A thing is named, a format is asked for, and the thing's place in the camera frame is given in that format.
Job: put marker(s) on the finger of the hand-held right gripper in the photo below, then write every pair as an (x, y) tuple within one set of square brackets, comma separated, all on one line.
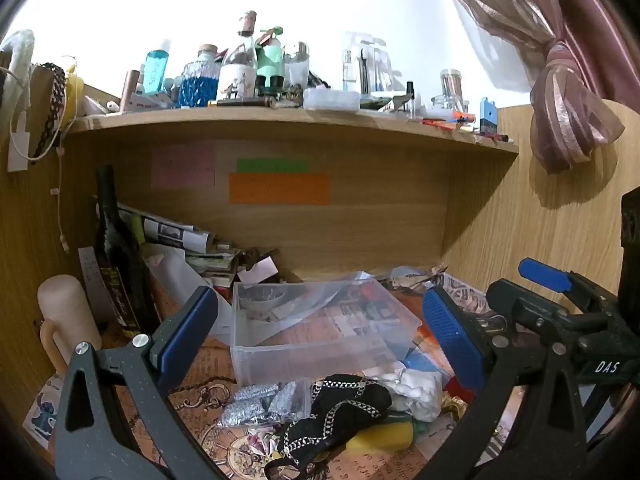
[(520, 305), (545, 272)]

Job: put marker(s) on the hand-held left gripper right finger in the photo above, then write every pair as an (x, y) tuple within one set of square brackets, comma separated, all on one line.
[(450, 340)]

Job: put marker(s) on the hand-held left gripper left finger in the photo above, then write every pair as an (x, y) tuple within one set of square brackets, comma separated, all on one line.
[(192, 327)]

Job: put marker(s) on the white soft cloth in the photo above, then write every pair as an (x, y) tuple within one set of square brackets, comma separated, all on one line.
[(417, 392)]

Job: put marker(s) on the clear plastic storage box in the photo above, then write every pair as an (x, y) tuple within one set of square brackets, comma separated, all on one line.
[(320, 340)]

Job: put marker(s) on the gold shiny cloth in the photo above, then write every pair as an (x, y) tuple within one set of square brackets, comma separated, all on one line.
[(454, 406)]

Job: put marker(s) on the patterned brown table mat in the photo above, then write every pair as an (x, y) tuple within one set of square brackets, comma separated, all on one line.
[(215, 410)]

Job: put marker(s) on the pale pink paper slip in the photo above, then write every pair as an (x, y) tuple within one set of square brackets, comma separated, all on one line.
[(257, 271)]

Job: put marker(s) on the rolled newspaper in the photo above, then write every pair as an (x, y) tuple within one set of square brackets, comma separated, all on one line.
[(170, 232)]

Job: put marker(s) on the dark wine bottle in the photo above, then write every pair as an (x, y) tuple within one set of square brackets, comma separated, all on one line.
[(117, 260)]

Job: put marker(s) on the silver glitter pouch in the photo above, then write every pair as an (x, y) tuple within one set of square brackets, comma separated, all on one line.
[(265, 400)]

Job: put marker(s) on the yellow sponge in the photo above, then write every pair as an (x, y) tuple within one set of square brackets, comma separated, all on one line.
[(380, 437)]

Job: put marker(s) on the pink sticky note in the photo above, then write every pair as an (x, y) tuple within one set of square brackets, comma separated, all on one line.
[(183, 166)]

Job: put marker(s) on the orange sticky note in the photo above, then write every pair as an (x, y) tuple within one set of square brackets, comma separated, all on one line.
[(280, 189)]

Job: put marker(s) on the small blue box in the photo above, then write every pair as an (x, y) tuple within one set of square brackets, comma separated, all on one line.
[(488, 116)]

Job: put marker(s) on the cartoon sticker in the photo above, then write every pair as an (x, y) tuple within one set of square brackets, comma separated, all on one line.
[(45, 412)]

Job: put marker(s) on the green sticky note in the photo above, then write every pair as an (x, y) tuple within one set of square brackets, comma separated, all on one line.
[(272, 165)]

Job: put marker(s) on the orange pen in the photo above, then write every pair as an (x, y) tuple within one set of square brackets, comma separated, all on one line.
[(447, 120)]

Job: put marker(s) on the pink striped curtain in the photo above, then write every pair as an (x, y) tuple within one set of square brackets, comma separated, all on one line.
[(565, 85)]

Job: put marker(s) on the glass jar with sticks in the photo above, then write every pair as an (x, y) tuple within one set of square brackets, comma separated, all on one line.
[(451, 85)]

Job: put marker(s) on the small black capped bottle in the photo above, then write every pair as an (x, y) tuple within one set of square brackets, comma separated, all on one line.
[(410, 100)]

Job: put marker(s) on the wooden shelf board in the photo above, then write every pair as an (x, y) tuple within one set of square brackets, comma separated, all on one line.
[(300, 122)]

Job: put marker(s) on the faceted glass bottle with cork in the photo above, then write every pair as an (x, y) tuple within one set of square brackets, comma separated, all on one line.
[(199, 85)]

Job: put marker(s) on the pink tube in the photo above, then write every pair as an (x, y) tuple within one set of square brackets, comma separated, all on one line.
[(131, 90)]

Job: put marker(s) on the white paper tag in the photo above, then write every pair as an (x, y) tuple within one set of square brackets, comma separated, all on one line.
[(19, 152)]

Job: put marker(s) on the blue liquid plastic bottle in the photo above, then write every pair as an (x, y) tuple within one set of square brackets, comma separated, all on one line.
[(158, 72)]

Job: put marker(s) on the tall clear bottle with cork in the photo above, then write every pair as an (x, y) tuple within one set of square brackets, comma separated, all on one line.
[(239, 72)]

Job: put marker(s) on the yellow plastic item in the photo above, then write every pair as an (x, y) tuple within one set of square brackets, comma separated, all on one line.
[(74, 95)]

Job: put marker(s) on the black lace band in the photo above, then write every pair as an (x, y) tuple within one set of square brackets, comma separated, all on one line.
[(56, 105)]

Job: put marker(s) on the small clear plastic case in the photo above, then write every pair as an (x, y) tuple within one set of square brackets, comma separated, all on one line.
[(331, 99)]

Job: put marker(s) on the mint green bottle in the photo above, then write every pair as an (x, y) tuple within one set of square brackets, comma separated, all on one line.
[(270, 62)]

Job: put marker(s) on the clear glass bottle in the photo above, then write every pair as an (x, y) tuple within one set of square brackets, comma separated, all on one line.
[(296, 67)]

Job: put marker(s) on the white fuzzy cloth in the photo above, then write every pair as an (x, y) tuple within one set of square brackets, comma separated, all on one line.
[(17, 70)]

